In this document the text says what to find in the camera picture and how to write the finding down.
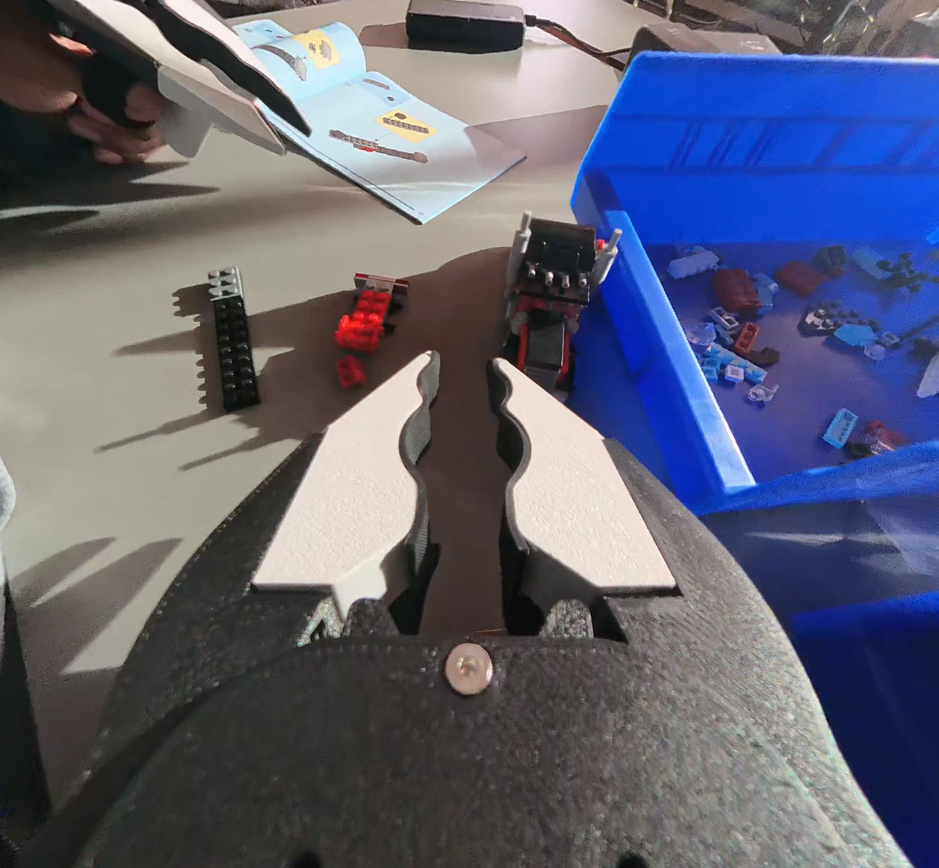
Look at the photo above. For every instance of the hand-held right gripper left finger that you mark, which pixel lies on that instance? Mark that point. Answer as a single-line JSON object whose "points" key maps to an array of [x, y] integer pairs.
{"points": [[345, 516]]}

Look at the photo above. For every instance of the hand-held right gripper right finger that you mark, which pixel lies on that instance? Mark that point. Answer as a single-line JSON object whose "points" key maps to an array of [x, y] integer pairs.
{"points": [[587, 516]]}

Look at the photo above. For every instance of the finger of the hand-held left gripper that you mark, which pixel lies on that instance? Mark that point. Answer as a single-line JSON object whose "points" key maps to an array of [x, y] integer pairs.
{"points": [[213, 24], [220, 109]]}

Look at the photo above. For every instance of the small red brick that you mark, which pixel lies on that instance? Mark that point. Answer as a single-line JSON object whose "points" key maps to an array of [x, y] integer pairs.
{"points": [[352, 373]]}

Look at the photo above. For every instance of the long black brick plate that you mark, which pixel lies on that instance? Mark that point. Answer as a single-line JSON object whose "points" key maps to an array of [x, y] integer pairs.
{"points": [[235, 362]]}

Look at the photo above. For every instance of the small red brick assembly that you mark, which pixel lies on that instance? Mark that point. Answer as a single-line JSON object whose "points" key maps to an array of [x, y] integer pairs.
{"points": [[363, 325]]}

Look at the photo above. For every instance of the light blue instruction booklet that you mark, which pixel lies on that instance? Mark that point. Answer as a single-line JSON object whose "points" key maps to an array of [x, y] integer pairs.
{"points": [[411, 149]]}

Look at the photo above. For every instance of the blue plastic bin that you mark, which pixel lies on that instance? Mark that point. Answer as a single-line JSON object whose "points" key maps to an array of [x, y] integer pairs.
{"points": [[770, 112], [880, 699]]}

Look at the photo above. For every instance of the grey desk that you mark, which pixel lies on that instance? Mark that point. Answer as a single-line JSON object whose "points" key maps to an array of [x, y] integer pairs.
{"points": [[147, 259]]}

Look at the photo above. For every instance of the person's left hand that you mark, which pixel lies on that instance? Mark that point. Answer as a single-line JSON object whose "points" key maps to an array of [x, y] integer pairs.
{"points": [[29, 68]]}

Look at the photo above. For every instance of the black power adapter box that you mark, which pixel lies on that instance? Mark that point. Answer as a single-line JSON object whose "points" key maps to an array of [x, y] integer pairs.
{"points": [[466, 24]]}

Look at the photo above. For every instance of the red and black toy truck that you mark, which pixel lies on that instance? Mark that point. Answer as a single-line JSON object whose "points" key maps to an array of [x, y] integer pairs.
{"points": [[550, 252]]}

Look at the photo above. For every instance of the pile of loose toy bricks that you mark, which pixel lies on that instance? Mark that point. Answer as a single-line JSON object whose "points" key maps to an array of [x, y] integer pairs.
{"points": [[733, 288]]}

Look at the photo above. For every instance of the black cube device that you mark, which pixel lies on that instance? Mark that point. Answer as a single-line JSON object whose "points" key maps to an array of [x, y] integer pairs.
{"points": [[704, 39]]}

